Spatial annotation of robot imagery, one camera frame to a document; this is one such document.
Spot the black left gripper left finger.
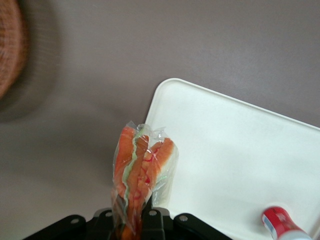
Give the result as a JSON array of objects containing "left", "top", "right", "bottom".
[{"left": 86, "top": 209, "right": 116, "bottom": 240}]

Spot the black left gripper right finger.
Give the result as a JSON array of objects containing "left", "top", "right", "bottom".
[{"left": 141, "top": 198, "right": 175, "bottom": 240}]

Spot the triangle sandwich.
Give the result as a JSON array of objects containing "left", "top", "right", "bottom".
[{"left": 109, "top": 120, "right": 180, "bottom": 237}]

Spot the beige plastic serving tray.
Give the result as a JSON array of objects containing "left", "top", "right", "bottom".
[{"left": 142, "top": 77, "right": 320, "bottom": 240}]

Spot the round brown wicker basket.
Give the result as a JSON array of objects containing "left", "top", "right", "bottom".
[{"left": 0, "top": 0, "right": 29, "bottom": 100}]

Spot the red and white cup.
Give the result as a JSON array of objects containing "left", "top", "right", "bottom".
[{"left": 261, "top": 205, "right": 313, "bottom": 240}]

